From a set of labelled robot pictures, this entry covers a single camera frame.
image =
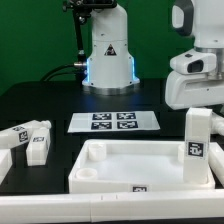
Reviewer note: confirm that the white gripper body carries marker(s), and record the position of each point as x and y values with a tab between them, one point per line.
185	91

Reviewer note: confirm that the white desk tabletop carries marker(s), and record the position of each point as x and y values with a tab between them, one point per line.
107	166

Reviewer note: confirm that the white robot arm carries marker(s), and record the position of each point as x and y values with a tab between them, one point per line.
204	21

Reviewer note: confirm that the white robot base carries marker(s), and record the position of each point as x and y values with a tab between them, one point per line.
110	67

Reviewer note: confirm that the white marker sheet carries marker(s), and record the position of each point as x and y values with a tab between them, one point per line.
113	121

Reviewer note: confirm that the white block left edge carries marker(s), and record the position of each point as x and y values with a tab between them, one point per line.
5	163

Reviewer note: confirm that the white front rail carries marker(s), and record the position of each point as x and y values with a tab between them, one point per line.
98	207

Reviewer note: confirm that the black camera stand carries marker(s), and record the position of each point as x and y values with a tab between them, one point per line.
81	11

